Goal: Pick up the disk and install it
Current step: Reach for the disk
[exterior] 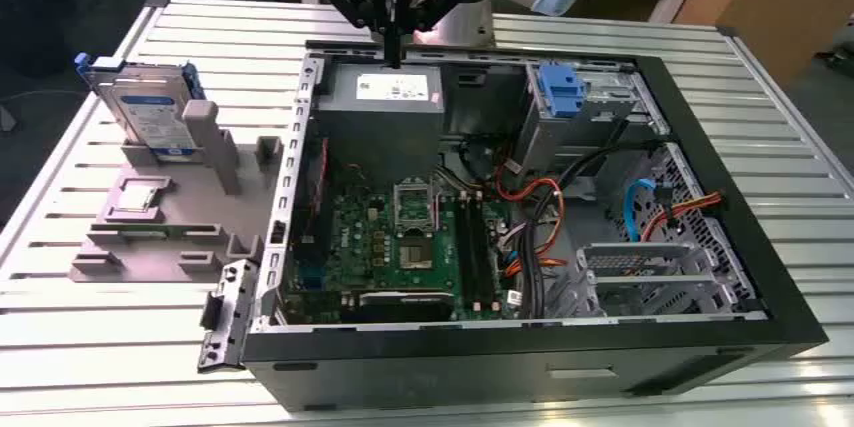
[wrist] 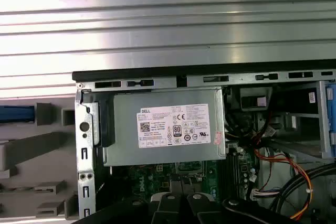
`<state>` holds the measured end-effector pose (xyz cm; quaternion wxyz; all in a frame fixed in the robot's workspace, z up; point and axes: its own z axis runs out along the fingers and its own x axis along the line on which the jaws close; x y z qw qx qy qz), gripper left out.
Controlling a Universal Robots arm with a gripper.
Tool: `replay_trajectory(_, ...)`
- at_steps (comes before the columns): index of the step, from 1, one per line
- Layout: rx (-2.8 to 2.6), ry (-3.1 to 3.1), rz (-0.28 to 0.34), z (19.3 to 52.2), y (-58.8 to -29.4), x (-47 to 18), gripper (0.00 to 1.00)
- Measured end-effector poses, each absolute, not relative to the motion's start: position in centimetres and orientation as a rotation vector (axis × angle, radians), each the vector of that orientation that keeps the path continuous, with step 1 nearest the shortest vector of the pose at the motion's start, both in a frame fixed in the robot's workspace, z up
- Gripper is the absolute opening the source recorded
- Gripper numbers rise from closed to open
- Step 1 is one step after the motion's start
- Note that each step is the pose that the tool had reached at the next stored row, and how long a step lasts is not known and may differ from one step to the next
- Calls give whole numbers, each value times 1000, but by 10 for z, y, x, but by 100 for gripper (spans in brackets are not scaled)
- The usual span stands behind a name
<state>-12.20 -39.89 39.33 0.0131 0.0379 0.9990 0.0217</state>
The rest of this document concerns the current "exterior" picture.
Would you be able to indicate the silver CPU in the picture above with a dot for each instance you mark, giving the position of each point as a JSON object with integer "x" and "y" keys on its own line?
{"x": 137, "y": 197}

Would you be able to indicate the green motherboard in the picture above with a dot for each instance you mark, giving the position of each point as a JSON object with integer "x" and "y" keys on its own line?
{"x": 361, "y": 237}

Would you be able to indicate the grey power supply unit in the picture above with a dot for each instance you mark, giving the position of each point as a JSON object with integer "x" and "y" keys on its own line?
{"x": 381, "y": 142}

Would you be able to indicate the metal drive cage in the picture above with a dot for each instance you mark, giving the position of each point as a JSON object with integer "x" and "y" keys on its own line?
{"x": 601, "y": 112}

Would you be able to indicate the grey parts rack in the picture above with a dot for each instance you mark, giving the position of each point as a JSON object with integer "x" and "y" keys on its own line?
{"x": 194, "y": 202}

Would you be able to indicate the black PC case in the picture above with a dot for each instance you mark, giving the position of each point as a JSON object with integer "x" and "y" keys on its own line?
{"x": 467, "y": 372}

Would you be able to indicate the CPU socket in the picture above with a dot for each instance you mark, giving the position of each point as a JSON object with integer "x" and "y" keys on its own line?
{"x": 417, "y": 254}

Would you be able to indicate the metal disk bay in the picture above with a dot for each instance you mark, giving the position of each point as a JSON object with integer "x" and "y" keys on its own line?
{"x": 654, "y": 279}

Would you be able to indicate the black graphics card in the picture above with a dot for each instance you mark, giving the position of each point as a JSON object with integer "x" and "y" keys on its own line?
{"x": 403, "y": 304}

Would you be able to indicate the hard disk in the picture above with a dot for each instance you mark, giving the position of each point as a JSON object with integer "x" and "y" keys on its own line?
{"x": 150, "y": 117}

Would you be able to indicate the thin metal locking lever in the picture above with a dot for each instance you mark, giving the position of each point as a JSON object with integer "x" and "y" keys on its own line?
{"x": 438, "y": 217}

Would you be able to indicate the black office chair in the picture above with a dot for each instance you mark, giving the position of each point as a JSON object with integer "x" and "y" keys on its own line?
{"x": 34, "y": 22}

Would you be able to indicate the green RAM stick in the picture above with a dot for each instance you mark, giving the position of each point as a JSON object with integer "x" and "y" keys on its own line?
{"x": 150, "y": 233}

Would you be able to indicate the black RAM slot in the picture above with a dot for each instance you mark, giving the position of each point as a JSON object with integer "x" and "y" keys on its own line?
{"x": 469, "y": 252}
{"x": 486, "y": 252}

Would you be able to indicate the blue plastic drive latch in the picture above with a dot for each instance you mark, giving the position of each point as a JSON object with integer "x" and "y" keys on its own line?
{"x": 561, "y": 92}

